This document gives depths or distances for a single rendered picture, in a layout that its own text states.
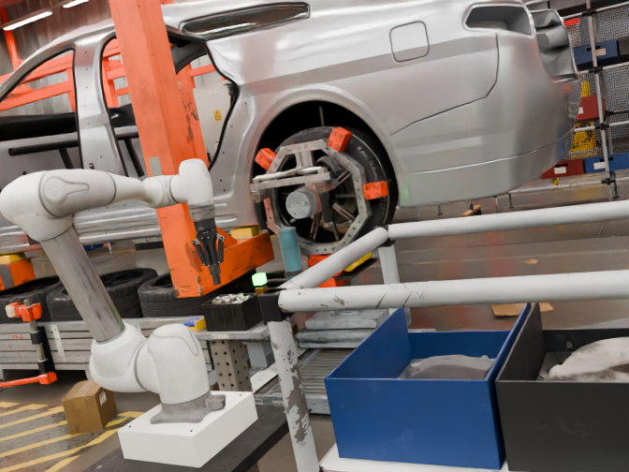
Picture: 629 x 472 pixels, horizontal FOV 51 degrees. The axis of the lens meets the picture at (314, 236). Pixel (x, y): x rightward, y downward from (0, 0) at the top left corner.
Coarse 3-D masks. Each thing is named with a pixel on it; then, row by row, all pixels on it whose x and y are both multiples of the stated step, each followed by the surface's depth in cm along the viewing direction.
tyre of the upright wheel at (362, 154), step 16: (320, 128) 317; (352, 128) 329; (288, 144) 325; (352, 144) 311; (368, 144) 318; (368, 160) 309; (384, 160) 321; (368, 176) 310; (384, 176) 314; (384, 208) 314; (368, 224) 316
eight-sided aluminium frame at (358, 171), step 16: (304, 144) 312; (320, 144) 308; (336, 160) 307; (352, 160) 308; (272, 192) 331; (272, 208) 329; (368, 208) 309; (272, 224) 330; (352, 224) 311; (352, 240) 317
